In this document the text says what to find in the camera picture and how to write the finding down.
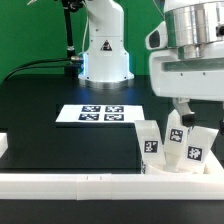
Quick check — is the black cable bundle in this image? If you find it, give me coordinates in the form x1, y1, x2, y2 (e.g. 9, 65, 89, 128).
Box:
0, 58, 83, 84

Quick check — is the black camera stand pole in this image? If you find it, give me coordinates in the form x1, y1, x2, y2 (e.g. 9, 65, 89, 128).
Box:
55, 0, 84, 78

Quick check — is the white block at left edge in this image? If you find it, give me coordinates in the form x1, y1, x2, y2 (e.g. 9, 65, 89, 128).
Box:
0, 133, 8, 158

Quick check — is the white U-shaped fence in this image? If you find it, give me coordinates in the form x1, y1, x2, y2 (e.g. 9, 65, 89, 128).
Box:
0, 133, 224, 201

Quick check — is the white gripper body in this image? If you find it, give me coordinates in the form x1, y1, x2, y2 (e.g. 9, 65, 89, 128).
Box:
149, 49, 224, 101

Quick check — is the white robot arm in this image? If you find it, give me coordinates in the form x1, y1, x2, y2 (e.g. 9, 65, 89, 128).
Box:
79, 0, 224, 126

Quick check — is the white marker sheet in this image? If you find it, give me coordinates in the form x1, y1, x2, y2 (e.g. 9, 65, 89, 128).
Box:
56, 104, 144, 123

